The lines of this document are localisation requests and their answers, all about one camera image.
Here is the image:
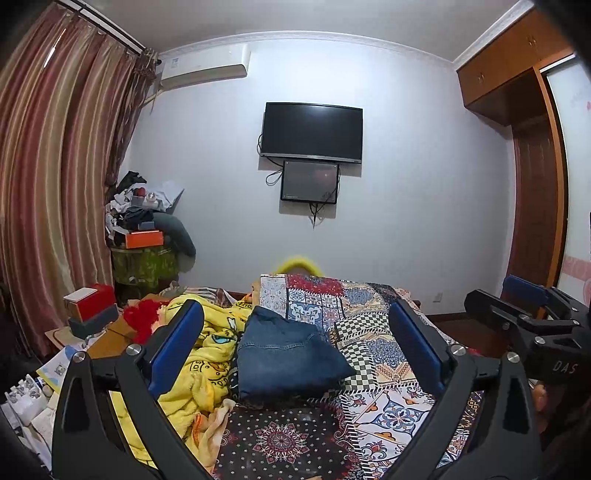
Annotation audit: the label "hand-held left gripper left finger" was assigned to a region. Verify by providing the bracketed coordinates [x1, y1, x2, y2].
[51, 299, 206, 480]

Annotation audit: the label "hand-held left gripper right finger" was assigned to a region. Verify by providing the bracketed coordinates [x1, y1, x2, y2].
[388, 299, 543, 480]

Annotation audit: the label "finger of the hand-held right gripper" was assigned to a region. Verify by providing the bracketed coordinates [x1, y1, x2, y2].
[501, 274, 575, 324]
[463, 289, 539, 344]

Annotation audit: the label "blue denim jeans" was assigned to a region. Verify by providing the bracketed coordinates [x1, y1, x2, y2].
[235, 305, 357, 402]

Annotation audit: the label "pile of clothes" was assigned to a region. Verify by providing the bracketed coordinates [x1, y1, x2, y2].
[104, 171, 185, 232]

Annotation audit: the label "yellow cartoon blanket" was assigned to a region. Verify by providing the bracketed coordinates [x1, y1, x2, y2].
[108, 295, 254, 472]

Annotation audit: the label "red plush toy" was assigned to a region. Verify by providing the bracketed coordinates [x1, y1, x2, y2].
[122, 298, 174, 344]

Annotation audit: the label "patchwork printed bedsheet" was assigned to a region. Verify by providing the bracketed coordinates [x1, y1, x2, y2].
[210, 272, 485, 480]

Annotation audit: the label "striped cloth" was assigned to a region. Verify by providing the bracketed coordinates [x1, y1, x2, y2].
[159, 284, 241, 305]

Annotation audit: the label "wooden nightstand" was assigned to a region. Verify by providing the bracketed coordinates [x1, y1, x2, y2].
[44, 314, 139, 361]

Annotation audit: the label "green covered cabinet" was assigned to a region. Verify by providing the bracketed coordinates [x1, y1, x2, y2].
[110, 244, 181, 296]

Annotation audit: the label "brown wooden door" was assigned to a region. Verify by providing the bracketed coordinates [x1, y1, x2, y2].
[512, 124, 561, 296]

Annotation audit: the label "grey box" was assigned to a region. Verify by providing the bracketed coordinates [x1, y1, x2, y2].
[68, 305, 120, 337]

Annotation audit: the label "red and white box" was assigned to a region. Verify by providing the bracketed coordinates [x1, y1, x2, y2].
[63, 283, 116, 322]

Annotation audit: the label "orange box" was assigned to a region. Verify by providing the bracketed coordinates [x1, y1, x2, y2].
[124, 228, 165, 249]

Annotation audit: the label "yellow curved plastic thing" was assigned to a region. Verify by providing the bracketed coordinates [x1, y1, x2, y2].
[272, 256, 324, 277]

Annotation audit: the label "pile of papers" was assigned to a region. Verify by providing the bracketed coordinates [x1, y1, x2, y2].
[0, 344, 81, 462]

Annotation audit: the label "wooden overhead cabinet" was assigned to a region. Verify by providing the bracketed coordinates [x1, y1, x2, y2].
[455, 9, 575, 127]

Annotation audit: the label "striped red curtain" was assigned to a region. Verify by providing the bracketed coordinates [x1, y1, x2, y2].
[0, 0, 158, 361]

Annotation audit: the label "white air conditioner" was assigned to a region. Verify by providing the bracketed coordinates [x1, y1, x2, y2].
[157, 46, 252, 90]

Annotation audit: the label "black hanging cable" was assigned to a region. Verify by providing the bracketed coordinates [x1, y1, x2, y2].
[309, 189, 338, 228]

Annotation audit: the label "small black wall monitor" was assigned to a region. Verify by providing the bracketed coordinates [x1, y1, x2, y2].
[281, 160, 341, 204]

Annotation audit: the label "black wall television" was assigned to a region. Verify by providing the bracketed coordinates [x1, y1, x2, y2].
[259, 102, 363, 164]

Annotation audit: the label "curtain rail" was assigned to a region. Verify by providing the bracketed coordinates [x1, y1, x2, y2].
[55, 0, 146, 54]

